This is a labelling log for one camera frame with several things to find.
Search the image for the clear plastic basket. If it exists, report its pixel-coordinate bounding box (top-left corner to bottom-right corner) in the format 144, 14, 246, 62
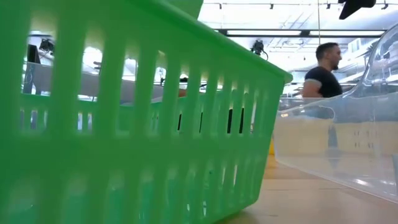
272, 23, 398, 205

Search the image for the green plastic slotted basket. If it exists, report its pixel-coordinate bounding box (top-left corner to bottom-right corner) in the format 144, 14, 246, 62
0, 0, 294, 224
164, 0, 205, 19

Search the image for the long ceiling light fixture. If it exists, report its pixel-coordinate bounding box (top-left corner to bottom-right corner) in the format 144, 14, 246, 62
214, 28, 388, 39

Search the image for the person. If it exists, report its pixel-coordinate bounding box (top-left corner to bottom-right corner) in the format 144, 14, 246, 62
300, 42, 344, 99

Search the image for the black background device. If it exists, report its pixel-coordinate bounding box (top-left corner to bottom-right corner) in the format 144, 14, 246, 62
39, 39, 55, 54

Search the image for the black background monitor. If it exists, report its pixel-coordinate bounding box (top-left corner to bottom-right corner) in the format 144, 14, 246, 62
27, 44, 41, 65

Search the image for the grey partition panel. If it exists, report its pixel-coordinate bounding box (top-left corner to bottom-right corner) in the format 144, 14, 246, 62
23, 61, 164, 105

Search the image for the black camera on mount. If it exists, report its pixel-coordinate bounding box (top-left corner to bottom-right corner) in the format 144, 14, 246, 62
250, 39, 269, 61

